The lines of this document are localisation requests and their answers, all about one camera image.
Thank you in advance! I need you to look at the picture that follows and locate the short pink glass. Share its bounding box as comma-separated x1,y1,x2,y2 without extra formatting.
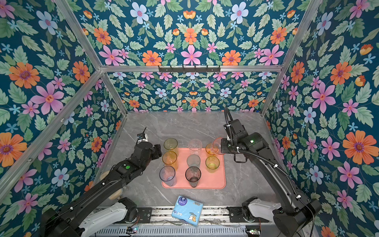
212,137,228,155

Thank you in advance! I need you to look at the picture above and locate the yellow tall glass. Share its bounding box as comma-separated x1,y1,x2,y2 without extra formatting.
162,151,178,169

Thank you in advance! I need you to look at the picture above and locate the light green tall glass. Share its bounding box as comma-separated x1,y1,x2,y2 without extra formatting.
163,138,178,152

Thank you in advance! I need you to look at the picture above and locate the short amber glass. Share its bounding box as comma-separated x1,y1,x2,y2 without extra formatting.
205,143,218,156

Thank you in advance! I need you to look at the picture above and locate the blue tall glass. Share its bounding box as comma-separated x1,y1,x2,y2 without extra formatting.
159,166,177,187

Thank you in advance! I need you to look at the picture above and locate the short green glass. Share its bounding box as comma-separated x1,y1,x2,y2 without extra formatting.
205,156,220,173

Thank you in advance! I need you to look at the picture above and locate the clear tall glass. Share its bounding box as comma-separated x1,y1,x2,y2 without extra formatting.
188,139,202,155

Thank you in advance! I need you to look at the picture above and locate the pink plastic tray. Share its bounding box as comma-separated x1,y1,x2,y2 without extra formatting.
161,148,226,189

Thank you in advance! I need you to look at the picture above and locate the teal tall glass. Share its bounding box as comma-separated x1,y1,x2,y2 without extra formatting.
187,154,201,168

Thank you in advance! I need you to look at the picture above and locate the grey smoke tall glass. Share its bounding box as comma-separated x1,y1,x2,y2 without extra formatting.
185,166,201,188

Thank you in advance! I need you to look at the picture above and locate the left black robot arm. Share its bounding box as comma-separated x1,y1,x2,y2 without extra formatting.
38,132,162,237

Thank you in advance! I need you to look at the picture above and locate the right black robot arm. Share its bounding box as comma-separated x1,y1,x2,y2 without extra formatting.
220,108,321,237

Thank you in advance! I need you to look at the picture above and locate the beige sponge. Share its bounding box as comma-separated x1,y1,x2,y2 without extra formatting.
108,189,123,200

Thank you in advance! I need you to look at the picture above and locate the blue tissue pack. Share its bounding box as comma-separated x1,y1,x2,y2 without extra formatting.
171,196,203,227

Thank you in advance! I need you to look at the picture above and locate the white vent grille strip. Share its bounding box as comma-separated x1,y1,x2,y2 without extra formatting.
92,225,247,237

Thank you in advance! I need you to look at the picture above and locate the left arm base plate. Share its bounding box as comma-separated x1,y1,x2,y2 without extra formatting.
135,207,153,224

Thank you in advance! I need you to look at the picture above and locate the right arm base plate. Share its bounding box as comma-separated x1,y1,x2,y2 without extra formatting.
226,206,245,223

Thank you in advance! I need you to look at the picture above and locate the black hook rail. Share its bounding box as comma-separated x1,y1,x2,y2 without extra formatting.
158,66,221,73

